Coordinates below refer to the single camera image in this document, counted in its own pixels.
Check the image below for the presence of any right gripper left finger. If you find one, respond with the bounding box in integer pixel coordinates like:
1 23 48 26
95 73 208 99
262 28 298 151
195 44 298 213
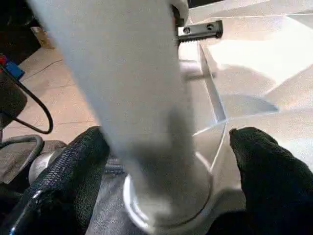
0 126 111 235

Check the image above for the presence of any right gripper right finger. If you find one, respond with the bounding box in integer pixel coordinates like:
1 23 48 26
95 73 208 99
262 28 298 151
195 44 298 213
228 127 313 235

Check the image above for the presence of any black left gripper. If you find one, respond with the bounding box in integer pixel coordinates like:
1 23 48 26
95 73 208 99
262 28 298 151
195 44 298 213
176 20 224 46

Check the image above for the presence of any white compartment tray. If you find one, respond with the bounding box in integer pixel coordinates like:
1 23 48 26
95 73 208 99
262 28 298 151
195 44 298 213
122 0 313 235

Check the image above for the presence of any white plastic table leg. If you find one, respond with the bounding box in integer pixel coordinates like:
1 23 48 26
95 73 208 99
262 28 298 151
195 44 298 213
27 0 214 232

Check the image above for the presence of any black floor cable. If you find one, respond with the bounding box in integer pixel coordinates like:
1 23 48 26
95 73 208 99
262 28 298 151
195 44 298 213
0 64 54 172

